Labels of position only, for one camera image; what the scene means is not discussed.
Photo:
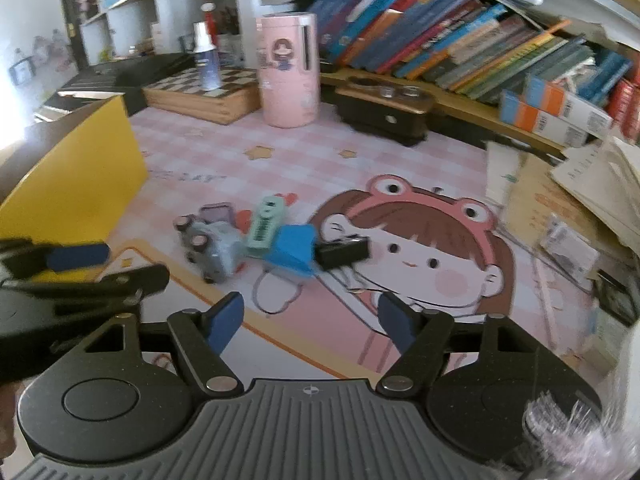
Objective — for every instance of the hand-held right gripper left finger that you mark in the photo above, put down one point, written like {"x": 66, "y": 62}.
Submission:
{"x": 225, "y": 321}

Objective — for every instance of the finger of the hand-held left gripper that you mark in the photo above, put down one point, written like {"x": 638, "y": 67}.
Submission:
{"x": 135, "y": 282}
{"x": 75, "y": 257}

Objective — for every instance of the black electronic keyboard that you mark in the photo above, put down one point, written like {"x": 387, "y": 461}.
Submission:
{"x": 125, "y": 75}

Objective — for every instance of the white shelf unit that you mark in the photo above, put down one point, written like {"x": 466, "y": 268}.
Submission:
{"x": 135, "y": 10}

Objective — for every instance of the pink checked tablecloth desktop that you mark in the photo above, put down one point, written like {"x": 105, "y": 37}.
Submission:
{"x": 300, "y": 160}

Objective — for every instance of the green plastic comb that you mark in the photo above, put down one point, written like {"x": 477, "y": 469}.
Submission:
{"x": 264, "y": 227}

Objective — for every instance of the red white tube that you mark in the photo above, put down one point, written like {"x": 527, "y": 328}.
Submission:
{"x": 209, "y": 12}

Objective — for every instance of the pile of papers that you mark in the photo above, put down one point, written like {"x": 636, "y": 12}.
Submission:
{"x": 600, "y": 185}

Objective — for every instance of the clear plastic packet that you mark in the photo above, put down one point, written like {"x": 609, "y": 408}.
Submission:
{"x": 570, "y": 247}

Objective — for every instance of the yellow cardboard box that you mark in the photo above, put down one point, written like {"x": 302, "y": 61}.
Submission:
{"x": 75, "y": 170}

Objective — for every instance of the pink cartoon tumbler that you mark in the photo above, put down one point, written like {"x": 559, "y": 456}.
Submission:
{"x": 289, "y": 75}

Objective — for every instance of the white pen holder with pens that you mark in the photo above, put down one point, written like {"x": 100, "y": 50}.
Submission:
{"x": 227, "y": 35}

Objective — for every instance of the black wooden box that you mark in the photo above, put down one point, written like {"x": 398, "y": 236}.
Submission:
{"x": 385, "y": 112}

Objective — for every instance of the blue orange boxed book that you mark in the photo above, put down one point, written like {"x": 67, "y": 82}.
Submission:
{"x": 545, "y": 122}
{"x": 570, "y": 102}

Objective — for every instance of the grey toy car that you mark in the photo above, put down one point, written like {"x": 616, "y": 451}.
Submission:
{"x": 215, "y": 252}

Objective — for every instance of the black binder clip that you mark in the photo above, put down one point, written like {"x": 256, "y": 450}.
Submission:
{"x": 342, "y": 254}

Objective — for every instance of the row of colourful books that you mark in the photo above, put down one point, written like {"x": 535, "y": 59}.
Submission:
{"x": 440, "y": 30}

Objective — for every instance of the red books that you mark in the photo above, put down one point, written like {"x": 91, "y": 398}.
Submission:
{"x": 625, "y": 110}

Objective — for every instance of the wooden chess board box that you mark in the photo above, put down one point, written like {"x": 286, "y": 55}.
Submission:
{"x": 200, "y": 97}

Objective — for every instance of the blue plastic item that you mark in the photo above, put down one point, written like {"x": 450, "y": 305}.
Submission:
{"x": 292, "y": 252}

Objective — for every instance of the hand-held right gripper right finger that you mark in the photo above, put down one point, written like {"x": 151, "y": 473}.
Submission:
{"x": 397, "y": 322}

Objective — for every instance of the white spray bottle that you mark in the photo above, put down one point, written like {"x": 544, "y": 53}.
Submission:
{"x": 207, "y": 65}

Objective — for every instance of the small purple case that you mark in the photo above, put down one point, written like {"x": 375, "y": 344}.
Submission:
{"x": 217, "y": 214}

